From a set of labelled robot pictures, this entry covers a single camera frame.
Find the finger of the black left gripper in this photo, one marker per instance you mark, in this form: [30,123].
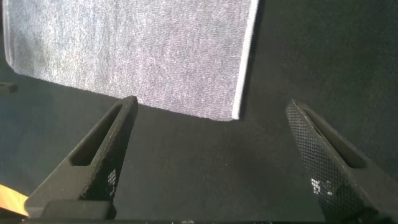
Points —
[7,88]

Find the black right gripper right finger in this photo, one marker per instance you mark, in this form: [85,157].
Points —
[339,186]

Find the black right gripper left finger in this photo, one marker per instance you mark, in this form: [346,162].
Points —
[74,183]

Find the grey towel with orange marks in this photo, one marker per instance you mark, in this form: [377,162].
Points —
[124,46]

